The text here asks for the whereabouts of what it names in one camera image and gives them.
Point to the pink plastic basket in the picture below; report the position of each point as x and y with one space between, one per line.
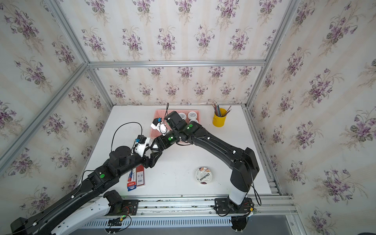
159 126

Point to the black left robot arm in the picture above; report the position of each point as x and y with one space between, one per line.
97 182

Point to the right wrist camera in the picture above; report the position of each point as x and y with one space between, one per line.
174 121

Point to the aluminium mounting rail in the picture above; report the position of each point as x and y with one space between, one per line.
199 206

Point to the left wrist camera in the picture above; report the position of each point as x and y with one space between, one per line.
141 144

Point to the pencils in cup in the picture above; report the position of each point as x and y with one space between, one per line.
218 112

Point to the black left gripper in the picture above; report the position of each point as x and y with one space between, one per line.
151 162

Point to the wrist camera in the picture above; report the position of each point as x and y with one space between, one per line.
141 144
174 121

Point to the red pencil box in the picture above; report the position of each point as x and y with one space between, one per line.
140 176

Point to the wide Chobani yogurt cup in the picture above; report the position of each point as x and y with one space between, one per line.
203 175

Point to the yellow pencil cup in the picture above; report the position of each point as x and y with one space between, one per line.
219 121

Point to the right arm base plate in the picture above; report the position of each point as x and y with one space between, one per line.
224 206

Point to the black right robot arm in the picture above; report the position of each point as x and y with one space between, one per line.
243 163

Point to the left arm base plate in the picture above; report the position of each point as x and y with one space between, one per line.
119 206

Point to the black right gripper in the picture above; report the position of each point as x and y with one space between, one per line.
159 140

